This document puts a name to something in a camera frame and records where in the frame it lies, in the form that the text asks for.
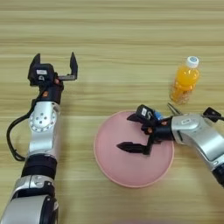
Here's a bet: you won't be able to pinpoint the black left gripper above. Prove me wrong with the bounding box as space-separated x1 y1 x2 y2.
27 51 80 105

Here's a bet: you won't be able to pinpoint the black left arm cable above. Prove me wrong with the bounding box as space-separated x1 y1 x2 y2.
6 99 39 162

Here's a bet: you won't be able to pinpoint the small black white cube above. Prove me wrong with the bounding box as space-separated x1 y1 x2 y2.
202 106 223 123

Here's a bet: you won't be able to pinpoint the orange juice bottle white cap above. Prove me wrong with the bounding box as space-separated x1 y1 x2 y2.
169 55 201 106

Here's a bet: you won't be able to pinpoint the pink round plate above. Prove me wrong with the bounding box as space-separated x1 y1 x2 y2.
93 109 175 188

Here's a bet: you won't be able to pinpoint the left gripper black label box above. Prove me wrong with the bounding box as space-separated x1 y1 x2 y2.
29 62 56 87

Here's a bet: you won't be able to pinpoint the orange black needle-nose pliers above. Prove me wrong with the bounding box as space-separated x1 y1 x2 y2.
166 101 184 116

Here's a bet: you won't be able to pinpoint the blue glue stick tube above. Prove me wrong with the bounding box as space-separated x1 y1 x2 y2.
152 110 165 121

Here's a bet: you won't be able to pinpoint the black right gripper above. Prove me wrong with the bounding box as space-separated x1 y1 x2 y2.
115 112 175 156

